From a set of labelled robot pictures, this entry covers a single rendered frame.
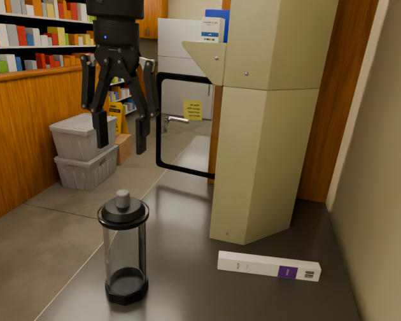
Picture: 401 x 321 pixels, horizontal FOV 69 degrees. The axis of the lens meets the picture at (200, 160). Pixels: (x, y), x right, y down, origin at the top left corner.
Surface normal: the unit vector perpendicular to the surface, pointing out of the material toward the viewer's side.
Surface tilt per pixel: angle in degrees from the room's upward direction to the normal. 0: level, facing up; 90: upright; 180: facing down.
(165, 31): 90
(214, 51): 90
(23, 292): 0
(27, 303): 0
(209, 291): 0
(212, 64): 90
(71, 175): 95
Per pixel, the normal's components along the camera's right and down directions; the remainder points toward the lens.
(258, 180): 0.52, 0.37
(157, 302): 0.07, -0.92
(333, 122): -0.24, 0.37
